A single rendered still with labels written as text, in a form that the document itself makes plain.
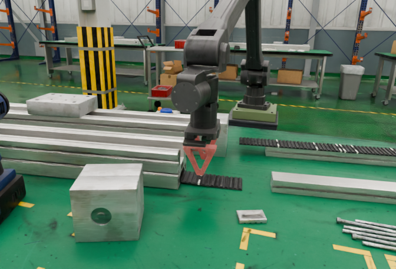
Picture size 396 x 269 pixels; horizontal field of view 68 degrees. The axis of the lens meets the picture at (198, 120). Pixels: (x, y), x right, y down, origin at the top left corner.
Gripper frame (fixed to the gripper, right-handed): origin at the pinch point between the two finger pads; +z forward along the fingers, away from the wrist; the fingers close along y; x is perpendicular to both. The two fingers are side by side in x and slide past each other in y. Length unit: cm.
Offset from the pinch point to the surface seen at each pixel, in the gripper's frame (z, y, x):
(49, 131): -4.0, -2.2, -38.2
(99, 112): -3.6, -21.2, -34.6
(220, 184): 4.0, 1.4, 4.2
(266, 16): -54, -759, 61
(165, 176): 1.2, 5.2, -7.1
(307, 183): 1.5, 2.2, 22.5
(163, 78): 70, -493, -142
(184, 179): 3.6, 1.5, -3.9
